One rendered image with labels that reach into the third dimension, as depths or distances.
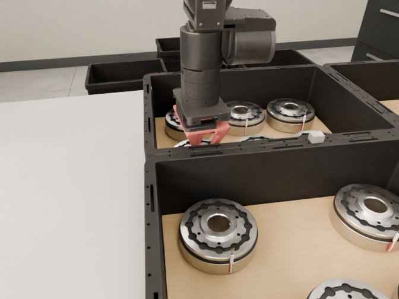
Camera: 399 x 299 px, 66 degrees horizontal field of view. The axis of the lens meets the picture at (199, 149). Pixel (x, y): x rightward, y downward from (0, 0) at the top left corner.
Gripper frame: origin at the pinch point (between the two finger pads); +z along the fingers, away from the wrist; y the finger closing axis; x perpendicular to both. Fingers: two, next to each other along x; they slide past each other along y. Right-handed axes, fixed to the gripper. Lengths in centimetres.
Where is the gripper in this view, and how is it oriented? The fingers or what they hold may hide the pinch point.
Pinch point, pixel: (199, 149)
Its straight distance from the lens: 52.0
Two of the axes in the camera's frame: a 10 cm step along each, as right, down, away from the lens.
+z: -0.1, 8.3, 5.6
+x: -9.6, 1.4, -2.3
